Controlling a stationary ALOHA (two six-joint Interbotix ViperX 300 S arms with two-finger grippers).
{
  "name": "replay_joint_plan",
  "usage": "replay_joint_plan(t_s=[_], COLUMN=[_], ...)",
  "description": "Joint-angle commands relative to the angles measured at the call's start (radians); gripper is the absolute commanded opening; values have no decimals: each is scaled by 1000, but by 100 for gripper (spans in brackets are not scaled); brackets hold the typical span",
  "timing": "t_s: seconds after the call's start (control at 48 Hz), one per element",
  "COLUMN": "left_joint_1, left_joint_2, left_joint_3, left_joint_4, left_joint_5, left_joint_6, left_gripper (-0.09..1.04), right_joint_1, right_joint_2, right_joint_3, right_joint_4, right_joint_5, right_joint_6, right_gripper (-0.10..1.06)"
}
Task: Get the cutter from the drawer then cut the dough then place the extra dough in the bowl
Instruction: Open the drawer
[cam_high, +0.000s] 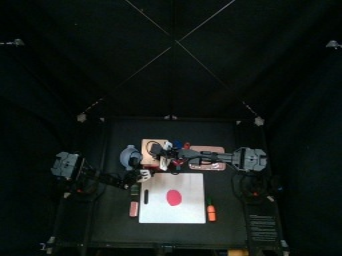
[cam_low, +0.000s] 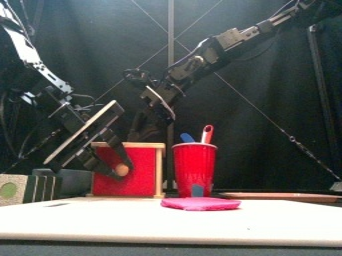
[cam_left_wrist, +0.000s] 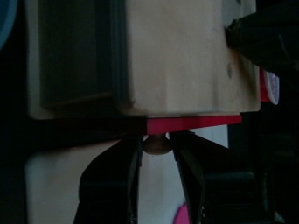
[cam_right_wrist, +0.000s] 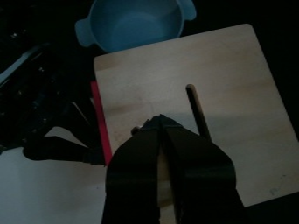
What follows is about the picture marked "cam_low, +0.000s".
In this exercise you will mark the wooden box with slot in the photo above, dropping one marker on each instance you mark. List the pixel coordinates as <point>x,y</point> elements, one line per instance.
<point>159,170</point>

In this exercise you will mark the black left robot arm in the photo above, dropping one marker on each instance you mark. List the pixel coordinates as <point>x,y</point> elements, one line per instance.
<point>27,63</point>

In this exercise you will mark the flat wooden tray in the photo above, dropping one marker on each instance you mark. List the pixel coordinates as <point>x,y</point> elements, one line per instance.
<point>284,196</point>

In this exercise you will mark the blue plastic utensil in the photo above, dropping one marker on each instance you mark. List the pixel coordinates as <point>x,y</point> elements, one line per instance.
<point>187,137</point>

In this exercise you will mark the thin metal frame post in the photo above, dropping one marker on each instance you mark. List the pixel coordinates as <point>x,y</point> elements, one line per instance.
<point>171,33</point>

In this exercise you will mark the red drawer with wooden knob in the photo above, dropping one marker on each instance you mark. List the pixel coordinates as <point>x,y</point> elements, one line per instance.
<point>142,176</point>

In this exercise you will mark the black metal frame post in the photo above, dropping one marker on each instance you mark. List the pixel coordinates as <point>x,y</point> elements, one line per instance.
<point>321,83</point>

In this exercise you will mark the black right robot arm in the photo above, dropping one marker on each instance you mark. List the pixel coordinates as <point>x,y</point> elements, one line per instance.
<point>248,33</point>

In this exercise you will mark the red plastic cup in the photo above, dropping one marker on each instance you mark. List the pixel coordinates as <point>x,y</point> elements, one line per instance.
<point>194,170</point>

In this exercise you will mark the grey block with green circle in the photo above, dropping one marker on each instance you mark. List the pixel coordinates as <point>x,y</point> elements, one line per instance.
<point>17,190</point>

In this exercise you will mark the red plastic utensil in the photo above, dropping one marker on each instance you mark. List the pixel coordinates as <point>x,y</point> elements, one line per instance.
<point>207,133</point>

